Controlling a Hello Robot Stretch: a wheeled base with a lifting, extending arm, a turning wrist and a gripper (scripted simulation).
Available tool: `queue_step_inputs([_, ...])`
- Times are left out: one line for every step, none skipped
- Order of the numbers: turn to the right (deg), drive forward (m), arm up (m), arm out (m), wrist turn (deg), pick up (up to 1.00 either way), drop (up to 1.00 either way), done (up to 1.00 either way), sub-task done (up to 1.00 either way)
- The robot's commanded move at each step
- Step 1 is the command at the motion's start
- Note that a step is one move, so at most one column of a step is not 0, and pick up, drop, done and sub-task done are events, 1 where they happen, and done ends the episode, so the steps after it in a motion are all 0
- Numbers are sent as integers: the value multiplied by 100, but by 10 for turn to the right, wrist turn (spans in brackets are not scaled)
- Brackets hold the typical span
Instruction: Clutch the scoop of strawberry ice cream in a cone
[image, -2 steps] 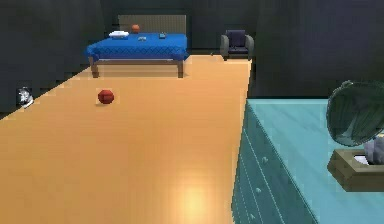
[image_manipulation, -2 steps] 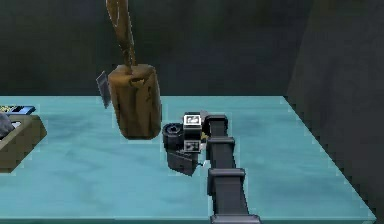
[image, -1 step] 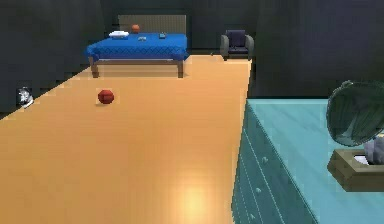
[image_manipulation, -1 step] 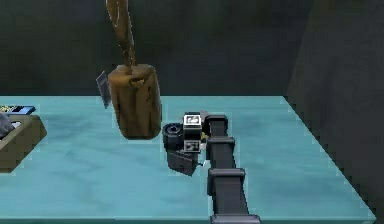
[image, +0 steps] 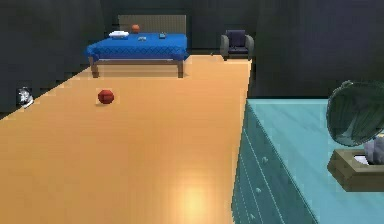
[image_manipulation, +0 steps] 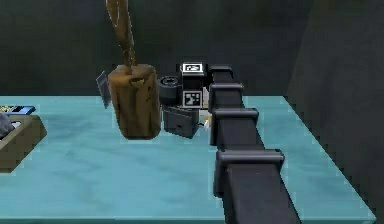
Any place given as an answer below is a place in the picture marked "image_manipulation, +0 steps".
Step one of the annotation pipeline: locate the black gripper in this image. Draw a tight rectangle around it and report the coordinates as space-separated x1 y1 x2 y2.
157 75 201 140

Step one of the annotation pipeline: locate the pale pink ice cream cone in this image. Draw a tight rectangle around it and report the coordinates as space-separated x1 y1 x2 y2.
199 87 213 131

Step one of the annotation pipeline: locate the grey flat slab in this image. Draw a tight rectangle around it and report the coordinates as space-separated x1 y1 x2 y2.
95 70 112 110

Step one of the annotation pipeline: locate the teal table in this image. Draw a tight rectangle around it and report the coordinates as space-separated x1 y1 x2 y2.
0 95 378 224

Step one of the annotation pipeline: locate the brown open box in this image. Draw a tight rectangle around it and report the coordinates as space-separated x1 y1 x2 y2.
0 113 48 174

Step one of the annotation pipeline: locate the blue and black book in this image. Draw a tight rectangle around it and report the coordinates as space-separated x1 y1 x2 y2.
0 104 37 116

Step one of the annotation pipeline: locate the grey lump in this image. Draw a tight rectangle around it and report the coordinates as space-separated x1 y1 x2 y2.
0 112 16 140

